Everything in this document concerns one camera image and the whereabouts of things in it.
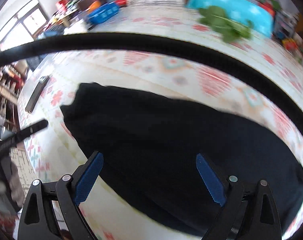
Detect black phone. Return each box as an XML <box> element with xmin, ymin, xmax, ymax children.
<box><xmin>25</xmin><ymin>75</ymin><xmax>51</xmax><ymax>113</ymax></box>

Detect orange fruit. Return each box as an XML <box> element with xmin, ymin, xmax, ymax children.
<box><xmin>87</xmin><ymin>1</ymin><xmax>101</xmax><ymax>13</ymax></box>

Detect blue tissue pack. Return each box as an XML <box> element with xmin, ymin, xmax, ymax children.
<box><xmin>87</xmin><ymin>2</ymin><xmax>119</xmax><ymax>25</ymax></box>

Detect black cable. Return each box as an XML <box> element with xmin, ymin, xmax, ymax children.
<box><xmin>0</xmin><ymin>32</ymin><xmax>303</xmax><ymax>160</ymax></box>

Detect patterned tablecloth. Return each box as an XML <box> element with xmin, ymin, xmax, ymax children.
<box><xmin>16</xmin><ymin>4</ymin><xmax>303</xmax><ymax>240</ymax></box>

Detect black pants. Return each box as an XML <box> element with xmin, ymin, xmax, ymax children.
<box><xmin>61</xmin><ymin>83</ymin><xmax>303</xmax><ymax>237</ymax></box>

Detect green leafy vegetables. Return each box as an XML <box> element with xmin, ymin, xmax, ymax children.
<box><xmin>198</xmin><ymin>5</ymin><xmax>253</xmax><ymax>43</ymax></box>

